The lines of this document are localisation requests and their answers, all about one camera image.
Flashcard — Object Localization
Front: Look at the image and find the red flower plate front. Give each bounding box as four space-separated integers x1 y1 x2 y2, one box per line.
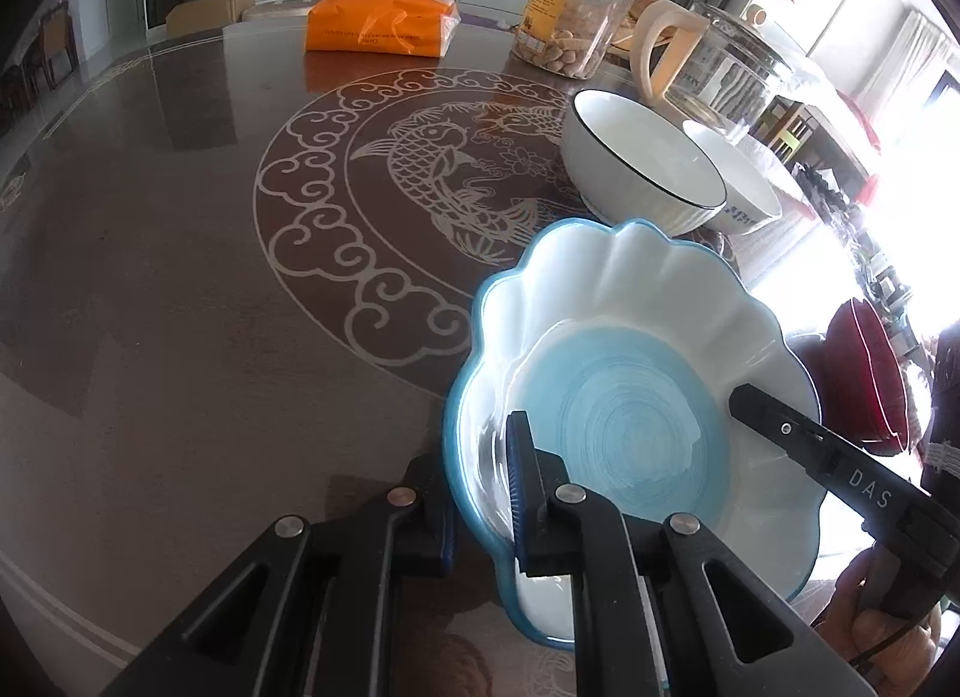
823 299 910 456

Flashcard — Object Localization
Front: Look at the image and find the blue scalloped ceramic bowl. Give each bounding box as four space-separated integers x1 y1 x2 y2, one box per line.
443 220 823 648

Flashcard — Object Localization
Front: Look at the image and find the white bowl blue text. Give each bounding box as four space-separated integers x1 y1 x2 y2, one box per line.
682 121 782 236

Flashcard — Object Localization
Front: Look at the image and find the white ribbed bowl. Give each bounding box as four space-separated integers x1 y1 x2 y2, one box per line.
560 88 727 238

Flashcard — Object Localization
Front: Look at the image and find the right hand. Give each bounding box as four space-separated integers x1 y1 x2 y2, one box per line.
815 549 940 695

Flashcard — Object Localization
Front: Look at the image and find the orange tissue pack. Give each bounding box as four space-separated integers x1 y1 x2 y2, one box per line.
304 0 460 59

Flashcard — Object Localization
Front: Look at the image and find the cardboard box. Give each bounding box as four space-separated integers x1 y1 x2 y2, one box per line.
166 0 257 37

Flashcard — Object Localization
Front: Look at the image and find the clear plastic snack jar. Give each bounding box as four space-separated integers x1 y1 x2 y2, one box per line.
511 0 636 82

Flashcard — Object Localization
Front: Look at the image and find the glass kettle cream handle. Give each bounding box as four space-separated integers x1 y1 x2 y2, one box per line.
630 0 800 143

